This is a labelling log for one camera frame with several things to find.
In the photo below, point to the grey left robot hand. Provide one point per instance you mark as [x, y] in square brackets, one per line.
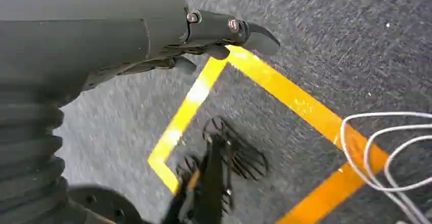
[84, 37]

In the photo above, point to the yellow floor tape strip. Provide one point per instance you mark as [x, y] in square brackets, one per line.
[165, 175]
[189, 109]
[334, 190]
[293, 99]

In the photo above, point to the ribbed grey left arm sleeve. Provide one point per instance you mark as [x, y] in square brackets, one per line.
[28, 155]

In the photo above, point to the dark round robot joint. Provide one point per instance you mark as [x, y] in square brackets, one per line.
[104, 205]

